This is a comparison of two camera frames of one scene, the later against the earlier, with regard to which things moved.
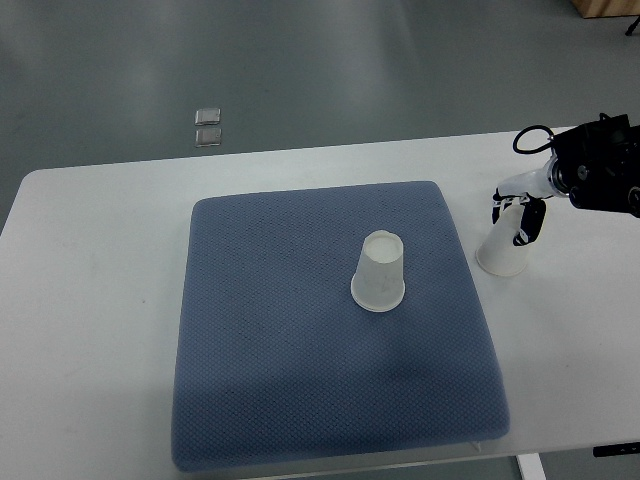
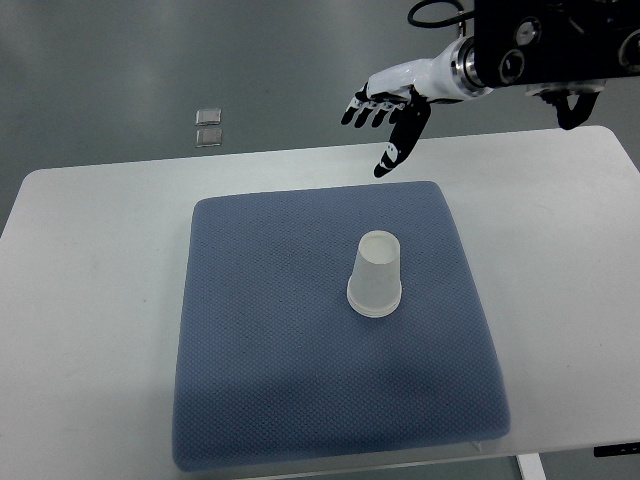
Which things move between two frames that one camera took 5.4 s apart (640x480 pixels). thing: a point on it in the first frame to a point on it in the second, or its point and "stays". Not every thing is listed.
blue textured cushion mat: (278, 365) stays
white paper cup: (502, 251) to (374, 289)
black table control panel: (610, 450) stays
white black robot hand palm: (537, 183) to (428, 79)
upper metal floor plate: (208, 116) stays
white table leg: (530, 466) stays
